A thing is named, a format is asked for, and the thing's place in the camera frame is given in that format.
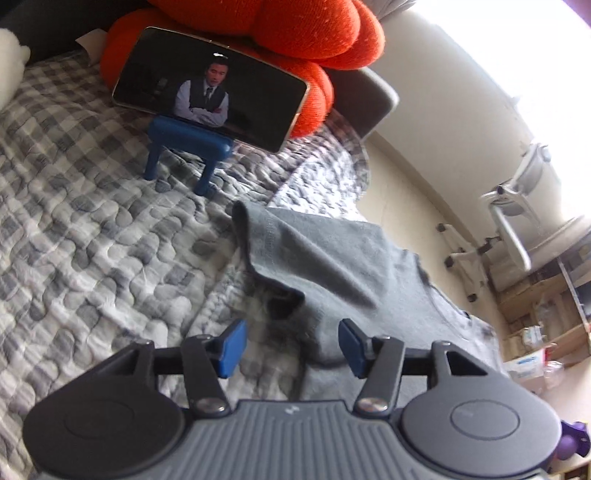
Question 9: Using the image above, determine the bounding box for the red flower-shaped cushion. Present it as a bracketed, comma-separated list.
[100, 0, 386, 139]

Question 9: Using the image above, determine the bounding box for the white office chair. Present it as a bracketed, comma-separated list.
[436, 142, 591, 304]

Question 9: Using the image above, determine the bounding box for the white plush toy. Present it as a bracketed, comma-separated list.
[0, 28, 31, 112]

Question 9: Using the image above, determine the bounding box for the grey sweatshirt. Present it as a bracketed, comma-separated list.
[231, 200, 505, 403]

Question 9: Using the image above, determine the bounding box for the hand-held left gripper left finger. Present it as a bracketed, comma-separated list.
[99, 319, 249, 418]

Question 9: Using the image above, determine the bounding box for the white box with blue print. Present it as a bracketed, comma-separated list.
[502, 347, 549, 394]

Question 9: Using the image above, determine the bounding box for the smartphone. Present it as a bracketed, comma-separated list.
[112, 26, 310, 153]

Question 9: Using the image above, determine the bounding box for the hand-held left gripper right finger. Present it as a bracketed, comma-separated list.
[338, 318, 492, 418]

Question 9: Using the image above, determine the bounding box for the wooden shelf unit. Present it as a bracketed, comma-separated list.
[496, 256, 591, 393]

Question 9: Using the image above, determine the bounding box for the purple toy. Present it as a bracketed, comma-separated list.
[555, 419, 591, 462]

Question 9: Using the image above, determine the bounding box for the grey upholstered sofa armrest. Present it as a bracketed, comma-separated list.
[323, 67, 400, 140]

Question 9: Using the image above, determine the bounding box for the grey checkered quilted blanket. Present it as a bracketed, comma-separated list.
[0, 50, 371, 477]

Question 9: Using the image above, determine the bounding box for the blue chair-shaped phone stand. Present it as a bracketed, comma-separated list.
[143, 115, 233, 197]

